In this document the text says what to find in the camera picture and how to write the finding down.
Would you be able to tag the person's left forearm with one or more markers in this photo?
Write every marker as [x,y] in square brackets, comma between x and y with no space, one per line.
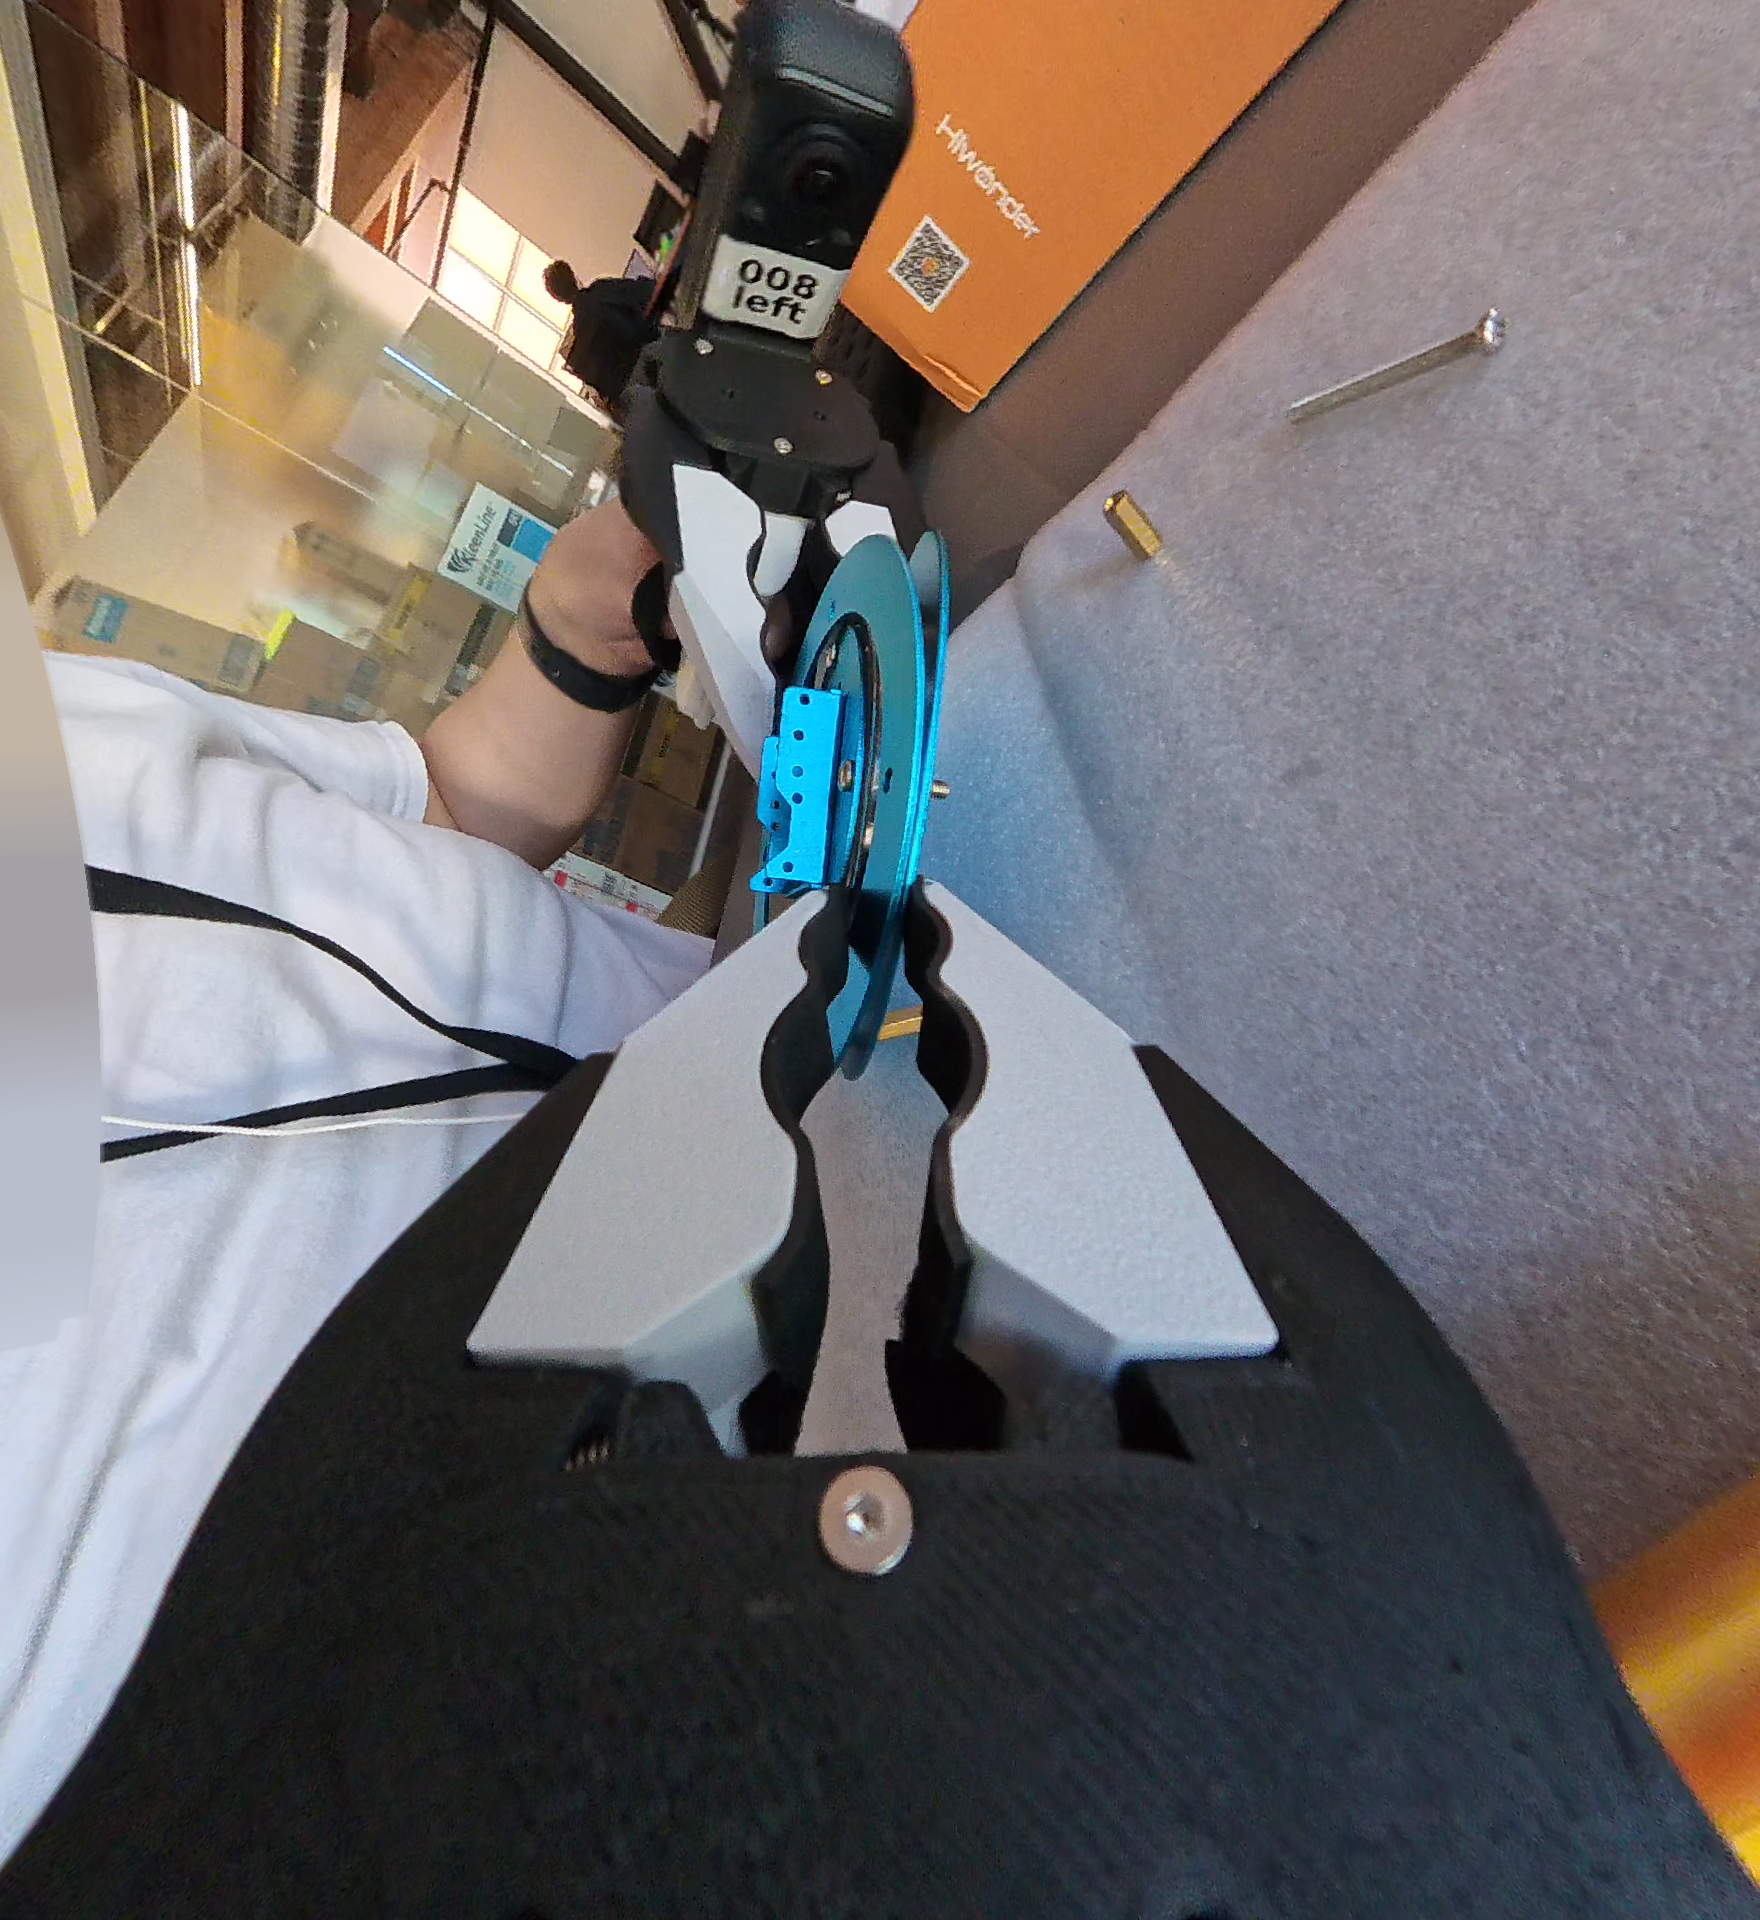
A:
[520,765]

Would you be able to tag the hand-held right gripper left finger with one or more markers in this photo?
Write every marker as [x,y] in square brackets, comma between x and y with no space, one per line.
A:
[640,1215]

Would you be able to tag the blue round metal turntable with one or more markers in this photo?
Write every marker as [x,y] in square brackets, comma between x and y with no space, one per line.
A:
[880,645]

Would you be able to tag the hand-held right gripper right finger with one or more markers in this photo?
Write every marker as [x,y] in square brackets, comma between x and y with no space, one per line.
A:
[1105,1201]

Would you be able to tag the person's left hand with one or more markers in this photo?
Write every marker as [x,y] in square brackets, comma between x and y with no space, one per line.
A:
[589,593]

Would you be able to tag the black wristband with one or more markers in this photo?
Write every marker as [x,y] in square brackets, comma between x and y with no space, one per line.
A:
[581,686]

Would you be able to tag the stack of cardboard boxes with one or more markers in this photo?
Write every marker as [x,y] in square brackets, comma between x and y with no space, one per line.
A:
[324,630]

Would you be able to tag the white foam sheet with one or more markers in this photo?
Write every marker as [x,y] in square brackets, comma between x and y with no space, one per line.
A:
[1421,750]

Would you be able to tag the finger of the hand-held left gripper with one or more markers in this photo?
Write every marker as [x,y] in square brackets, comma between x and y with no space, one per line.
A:
[709,601]
[864,529]

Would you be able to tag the orange cardboard box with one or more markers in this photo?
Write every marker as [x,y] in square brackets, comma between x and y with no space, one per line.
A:
[1061,151]

